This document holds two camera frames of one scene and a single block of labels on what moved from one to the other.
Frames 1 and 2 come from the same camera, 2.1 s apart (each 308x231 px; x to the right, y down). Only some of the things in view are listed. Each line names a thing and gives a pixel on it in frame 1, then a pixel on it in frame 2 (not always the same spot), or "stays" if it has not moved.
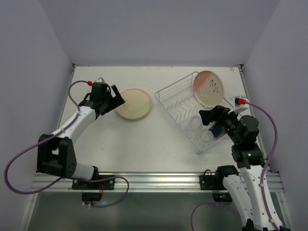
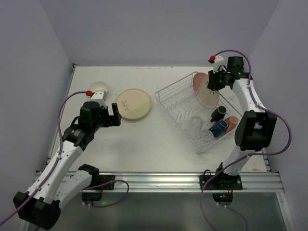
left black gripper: (111, 101) -> (109, 117)
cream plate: (137, 106) stays
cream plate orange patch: (208, 88) stays
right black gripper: (215, 116) -> (215, 82)
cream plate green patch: (134, 110) stays
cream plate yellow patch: (134, 116) stays
